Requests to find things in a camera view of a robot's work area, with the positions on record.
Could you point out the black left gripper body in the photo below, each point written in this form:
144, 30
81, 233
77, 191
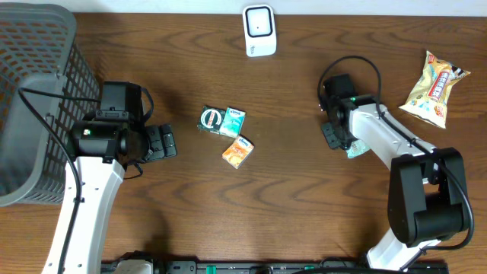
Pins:
161, 141

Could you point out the orange tissue pack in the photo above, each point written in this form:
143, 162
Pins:
238, 151

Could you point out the green wet wipes pack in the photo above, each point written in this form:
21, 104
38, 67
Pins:
356, 149

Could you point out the small green wipes pack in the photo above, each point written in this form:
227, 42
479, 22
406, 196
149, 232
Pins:
232, 122

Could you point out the black plastic mesh basket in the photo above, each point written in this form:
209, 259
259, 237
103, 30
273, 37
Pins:
46, 86

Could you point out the roll of tape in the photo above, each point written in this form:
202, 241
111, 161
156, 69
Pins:
211, 119

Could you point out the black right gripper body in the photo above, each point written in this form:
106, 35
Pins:
334, 135

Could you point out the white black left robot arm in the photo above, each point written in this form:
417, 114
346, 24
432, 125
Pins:
98, 156

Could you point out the white barcode scanner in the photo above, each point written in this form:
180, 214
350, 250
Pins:
259, 30

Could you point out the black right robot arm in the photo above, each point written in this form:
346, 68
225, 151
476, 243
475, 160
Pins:
427, 200

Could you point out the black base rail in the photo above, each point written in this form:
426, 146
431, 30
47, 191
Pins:
189, 267

